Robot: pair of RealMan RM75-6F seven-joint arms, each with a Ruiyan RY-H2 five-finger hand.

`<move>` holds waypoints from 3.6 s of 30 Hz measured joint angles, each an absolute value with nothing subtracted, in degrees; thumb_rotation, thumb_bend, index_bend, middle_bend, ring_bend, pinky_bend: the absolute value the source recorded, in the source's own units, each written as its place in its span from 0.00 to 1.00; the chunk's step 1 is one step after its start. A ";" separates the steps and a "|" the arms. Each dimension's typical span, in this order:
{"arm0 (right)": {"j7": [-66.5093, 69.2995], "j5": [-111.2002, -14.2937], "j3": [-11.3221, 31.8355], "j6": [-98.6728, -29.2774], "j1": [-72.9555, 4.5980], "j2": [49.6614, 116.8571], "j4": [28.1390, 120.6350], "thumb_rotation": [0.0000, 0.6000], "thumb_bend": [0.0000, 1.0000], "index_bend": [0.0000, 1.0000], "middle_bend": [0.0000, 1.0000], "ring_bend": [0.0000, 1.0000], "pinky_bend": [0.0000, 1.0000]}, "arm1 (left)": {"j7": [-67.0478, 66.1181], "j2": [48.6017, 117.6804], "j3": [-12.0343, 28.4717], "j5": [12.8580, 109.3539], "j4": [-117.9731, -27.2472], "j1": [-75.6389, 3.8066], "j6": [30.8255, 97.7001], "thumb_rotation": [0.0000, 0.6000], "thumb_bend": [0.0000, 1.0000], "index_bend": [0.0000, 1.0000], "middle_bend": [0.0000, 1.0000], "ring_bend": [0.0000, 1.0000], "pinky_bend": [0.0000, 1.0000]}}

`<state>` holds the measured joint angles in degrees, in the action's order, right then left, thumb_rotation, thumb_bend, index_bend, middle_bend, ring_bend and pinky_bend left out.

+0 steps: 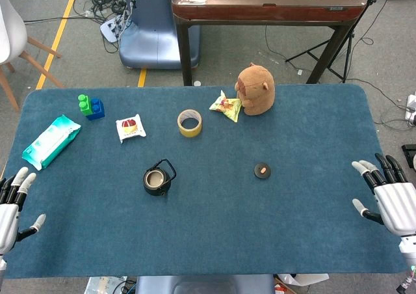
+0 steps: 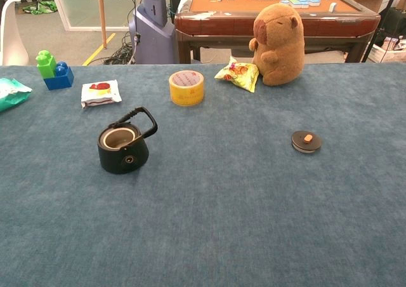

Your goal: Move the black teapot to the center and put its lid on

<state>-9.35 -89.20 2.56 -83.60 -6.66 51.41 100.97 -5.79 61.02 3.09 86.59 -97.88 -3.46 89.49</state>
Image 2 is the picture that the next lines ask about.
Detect yellow tape roll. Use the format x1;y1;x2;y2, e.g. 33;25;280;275
168;70;205;107

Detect blue toy building block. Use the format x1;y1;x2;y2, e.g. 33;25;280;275
43;61;75;91

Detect wooden pole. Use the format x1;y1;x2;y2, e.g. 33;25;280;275
97;0;108;50

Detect blue table mat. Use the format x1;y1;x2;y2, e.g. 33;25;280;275
0;63;406;287

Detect brown mahjong table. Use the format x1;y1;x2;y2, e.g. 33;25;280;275
174;0;381;65

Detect yellow snack bag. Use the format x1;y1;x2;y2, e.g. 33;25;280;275
214;55;260;93

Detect white snack packet red print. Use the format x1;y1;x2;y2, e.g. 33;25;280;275
81;79;122;109

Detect green toy building block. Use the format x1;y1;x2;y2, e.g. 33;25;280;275
35;50;57;79

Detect black teapot lid orange knob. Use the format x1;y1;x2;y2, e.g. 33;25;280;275
291;130;323;155

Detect white storage box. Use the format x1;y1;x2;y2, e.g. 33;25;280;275
369;35;406;64

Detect black tripod stand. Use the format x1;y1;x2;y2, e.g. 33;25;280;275
361;0;401;63

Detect brown capybara plush toy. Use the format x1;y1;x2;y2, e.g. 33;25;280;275
248;3;306;87

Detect black cast iron teapot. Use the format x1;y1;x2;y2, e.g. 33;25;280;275
96;106;159;175

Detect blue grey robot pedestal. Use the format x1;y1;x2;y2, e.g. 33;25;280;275
128;0;178;65

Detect black floor cable pile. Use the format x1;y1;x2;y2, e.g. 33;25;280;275
103;31;138;65

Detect teal wet wipes pack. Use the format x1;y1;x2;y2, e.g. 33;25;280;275
0;77;33;112

